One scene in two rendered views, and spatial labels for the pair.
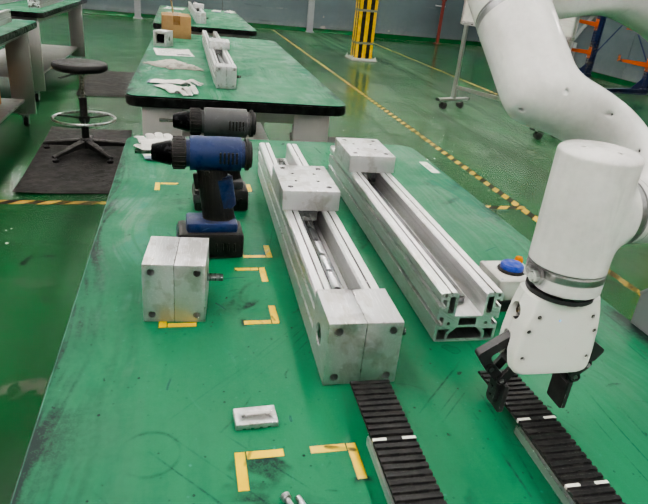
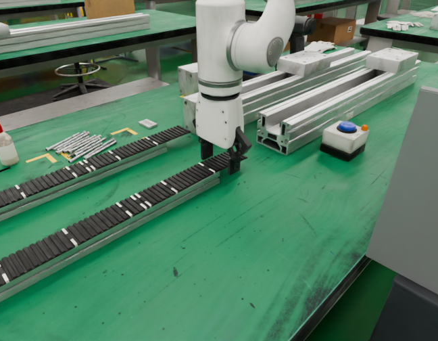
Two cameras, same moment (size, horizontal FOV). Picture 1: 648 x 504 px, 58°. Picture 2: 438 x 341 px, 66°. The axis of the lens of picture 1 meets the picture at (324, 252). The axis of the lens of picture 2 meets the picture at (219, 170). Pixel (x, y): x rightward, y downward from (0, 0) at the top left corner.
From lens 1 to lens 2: 0.87 m
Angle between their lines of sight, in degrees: 53
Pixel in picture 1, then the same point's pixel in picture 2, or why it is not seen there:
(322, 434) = not seen: hidden behind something
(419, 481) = (130, 149)
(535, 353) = (201, 124)
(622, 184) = (203, 17)
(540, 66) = not seen: outside the picture
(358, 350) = (192, 116)
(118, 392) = (136, 104)
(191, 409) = (141, 115)
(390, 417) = (165, 137)
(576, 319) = (213, 109)
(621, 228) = (213, 49)
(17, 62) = (370, 16)
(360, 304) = not seen: hidden behind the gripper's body
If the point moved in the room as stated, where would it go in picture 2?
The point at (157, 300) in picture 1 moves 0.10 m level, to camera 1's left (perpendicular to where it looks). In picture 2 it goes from (182, 84) to (170, 77)
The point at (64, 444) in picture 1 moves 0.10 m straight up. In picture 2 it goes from (106, 107) to (101, 76)
